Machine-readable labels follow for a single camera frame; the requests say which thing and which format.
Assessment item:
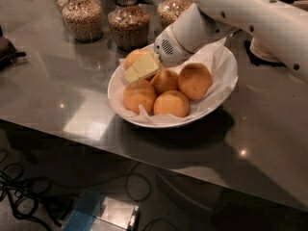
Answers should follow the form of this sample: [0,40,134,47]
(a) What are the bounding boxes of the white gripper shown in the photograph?
[124,26,192,84]

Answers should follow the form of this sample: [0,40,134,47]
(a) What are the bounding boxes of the orange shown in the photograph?
[123,79,157,114]
[153,90,190,117]
[150,69,178,94]
[178,63,212,100]
[124,49,149,72]

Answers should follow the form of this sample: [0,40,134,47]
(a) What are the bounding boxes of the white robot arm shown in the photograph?
[154,0,308,81]

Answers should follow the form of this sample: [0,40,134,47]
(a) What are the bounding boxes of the white ceramic bowl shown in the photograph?
[107,42,240,129]

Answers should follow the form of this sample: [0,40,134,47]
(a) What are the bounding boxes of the middle glass granola jar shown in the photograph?
[108,0,150,52]

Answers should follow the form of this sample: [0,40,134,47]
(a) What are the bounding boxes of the white paper liner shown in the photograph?
[109,37,235,125]

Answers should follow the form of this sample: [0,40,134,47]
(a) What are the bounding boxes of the right glass cereal jar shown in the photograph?
[157,0,194,30]

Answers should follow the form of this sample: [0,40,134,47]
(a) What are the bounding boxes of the left glass grain jar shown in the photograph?
[62,0,103,42]

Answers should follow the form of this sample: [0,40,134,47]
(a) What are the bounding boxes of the black mat under plates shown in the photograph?
[244,40,285,67]

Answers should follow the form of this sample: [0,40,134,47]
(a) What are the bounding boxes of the stack of paper plates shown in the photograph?
[249,38,281,64]

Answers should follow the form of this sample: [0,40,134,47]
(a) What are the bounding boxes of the blue and silver floor box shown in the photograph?
[62,192,139,231]

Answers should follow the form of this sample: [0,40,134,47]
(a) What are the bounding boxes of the black floor cables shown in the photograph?
[0,148,181,231]

